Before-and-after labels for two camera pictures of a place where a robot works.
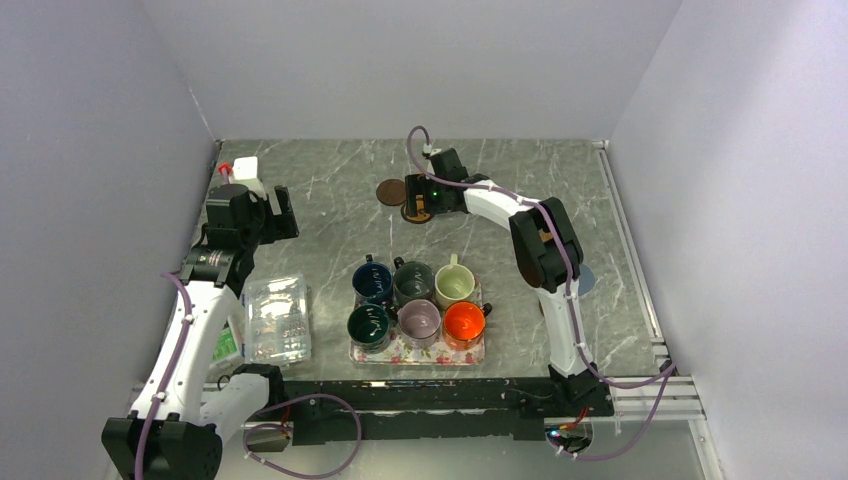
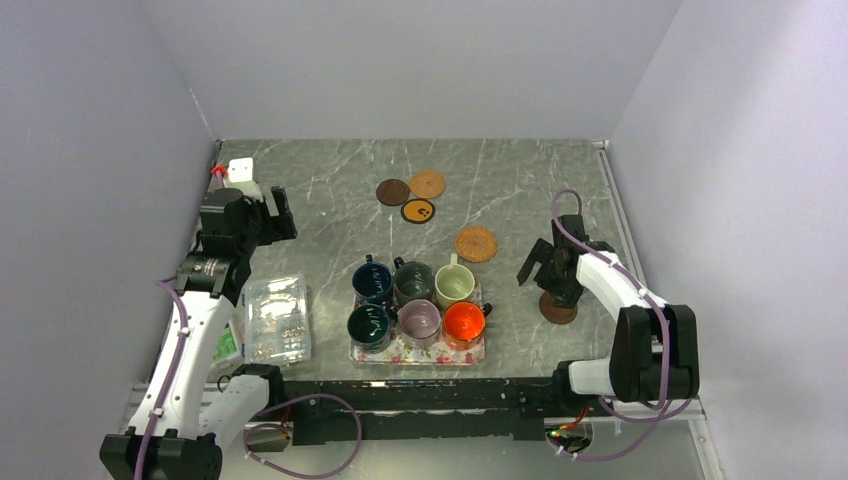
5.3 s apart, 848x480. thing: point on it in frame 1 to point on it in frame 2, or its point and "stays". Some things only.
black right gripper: (415, 186) to (566, 294)
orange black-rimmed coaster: (422, 216) stays
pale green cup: (453, 283) stays
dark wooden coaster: (391, 192) stays
